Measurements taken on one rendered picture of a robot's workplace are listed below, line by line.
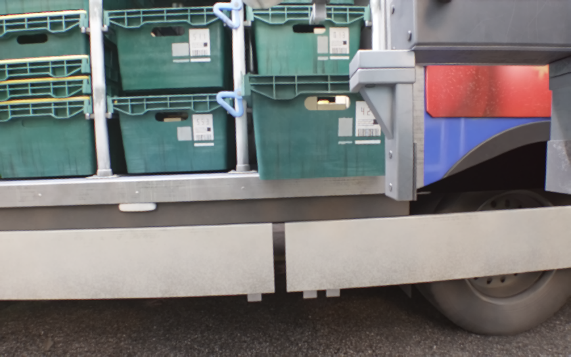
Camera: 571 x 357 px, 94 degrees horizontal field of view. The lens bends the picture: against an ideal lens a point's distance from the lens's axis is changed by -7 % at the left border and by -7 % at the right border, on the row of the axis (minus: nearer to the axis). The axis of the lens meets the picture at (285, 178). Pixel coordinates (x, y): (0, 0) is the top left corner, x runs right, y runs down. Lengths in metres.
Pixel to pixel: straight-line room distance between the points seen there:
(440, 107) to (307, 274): 0.61
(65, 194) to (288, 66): 0.77
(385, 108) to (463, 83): 0.78
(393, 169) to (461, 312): 1.08
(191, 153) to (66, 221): 0.41
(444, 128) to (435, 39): 0.74
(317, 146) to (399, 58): 0.51
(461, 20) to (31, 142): 1.21
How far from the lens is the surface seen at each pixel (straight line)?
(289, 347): 1.20
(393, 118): 0.22
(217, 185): 0.81
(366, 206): 0.88
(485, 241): 1.07
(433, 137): 0.93
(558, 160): 0.30
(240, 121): 0.94
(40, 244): 1.06
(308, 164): 0.71
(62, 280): 1.06
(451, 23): 0.23
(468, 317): 1.29
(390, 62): 0.22
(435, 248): 0.98
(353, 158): 0.73
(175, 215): 0.87
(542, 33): 0.26
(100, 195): 0.93
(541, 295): 1.48
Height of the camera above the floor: 0.71
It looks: 5 degrees down
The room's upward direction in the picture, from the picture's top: 2 degrees counter-clockwise
